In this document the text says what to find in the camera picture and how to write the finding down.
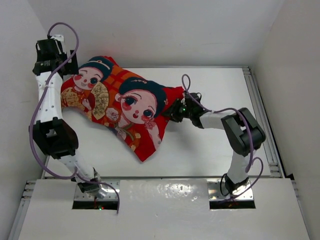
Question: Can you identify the aluminium frame rail left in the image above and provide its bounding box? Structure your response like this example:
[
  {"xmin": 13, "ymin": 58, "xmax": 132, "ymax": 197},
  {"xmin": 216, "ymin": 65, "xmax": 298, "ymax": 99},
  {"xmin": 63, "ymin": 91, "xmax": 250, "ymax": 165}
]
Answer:
[{"xmin": 8, "ymin": 180, "xmax": 36, "ymax": 240}]

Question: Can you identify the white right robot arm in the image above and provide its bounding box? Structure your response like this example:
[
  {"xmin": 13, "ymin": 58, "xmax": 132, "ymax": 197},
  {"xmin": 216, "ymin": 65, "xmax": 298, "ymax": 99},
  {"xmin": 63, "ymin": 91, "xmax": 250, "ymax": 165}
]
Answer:
[{"xmin": 169, "ymin": 93, "xmax": 266, "ymax": 196}]

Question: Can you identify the aluminium frame rail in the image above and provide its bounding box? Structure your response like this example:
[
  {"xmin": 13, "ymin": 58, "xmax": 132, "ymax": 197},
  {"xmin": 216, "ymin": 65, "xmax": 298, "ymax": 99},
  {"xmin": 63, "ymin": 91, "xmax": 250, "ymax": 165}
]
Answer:
[
  {"xmin": 242, "ymin": 67, "xmax": 286, "ymax": 178},
  {"xmin": 8, "ymin": 180, "xmax": 36, "ymax": 240}
]

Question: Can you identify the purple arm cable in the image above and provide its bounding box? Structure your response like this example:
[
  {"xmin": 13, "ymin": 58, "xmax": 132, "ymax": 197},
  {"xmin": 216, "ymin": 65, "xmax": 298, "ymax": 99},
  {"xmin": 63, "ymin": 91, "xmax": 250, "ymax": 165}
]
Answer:
[
  {"xmin": 28, "ymin": 22, "xmax": 122, "ymax": 215},
  {"xmin": 181, "ymin": 73, "xmax": 264, "ymax": 202}
]

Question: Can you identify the aluminium frame rail right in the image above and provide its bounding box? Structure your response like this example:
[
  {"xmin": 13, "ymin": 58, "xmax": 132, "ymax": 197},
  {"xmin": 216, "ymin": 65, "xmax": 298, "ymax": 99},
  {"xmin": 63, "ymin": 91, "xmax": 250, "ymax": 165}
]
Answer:
[{"xmin": 242, "ymin": 67, "xmax": 286, "ymax": 178}]

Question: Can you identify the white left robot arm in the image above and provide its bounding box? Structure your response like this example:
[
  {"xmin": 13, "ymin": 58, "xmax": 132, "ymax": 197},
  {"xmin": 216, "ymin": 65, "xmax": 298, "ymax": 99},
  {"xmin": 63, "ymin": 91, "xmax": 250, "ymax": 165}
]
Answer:
[{"xmin": 32, "ymin": 35, "xmax": 183, "ymax": 194}]

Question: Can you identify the red pink patterned pillowcase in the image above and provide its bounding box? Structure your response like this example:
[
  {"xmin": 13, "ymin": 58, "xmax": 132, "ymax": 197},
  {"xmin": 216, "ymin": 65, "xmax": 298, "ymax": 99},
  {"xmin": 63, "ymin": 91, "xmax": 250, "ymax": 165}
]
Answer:
[{"xmin": 61, "ymin": 56, "xmax": 184, "ymax": 162}]

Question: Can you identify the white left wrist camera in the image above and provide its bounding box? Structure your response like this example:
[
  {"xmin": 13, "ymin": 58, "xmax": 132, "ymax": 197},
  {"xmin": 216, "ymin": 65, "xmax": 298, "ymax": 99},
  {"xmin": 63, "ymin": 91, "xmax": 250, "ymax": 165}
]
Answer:
[{"xmin": 47, "ymin": 34, "xmax": 66, "ymax": 52}]

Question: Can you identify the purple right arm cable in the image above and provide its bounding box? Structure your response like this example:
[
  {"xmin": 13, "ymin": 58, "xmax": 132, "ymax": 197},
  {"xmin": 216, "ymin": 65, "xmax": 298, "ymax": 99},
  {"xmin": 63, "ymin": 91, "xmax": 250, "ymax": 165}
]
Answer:
[{"xmin": 181, "ymin": 73, "xmax": 264, "ymax": 202}]

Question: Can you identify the white front cover board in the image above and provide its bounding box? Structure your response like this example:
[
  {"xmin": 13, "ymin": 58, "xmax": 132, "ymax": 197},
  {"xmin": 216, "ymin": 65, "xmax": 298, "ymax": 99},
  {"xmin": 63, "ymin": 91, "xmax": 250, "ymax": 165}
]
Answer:
[{"xmin": 19, "ymin": 178, "xmax": 309, "ymax": 240}]

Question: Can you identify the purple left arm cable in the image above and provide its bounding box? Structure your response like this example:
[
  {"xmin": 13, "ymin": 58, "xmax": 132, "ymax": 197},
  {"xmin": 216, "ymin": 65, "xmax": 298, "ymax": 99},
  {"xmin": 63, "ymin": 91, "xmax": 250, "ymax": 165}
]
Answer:
[{"xmin": 28, "ymin": 22, "xmax": 122, "ymax": 215}]

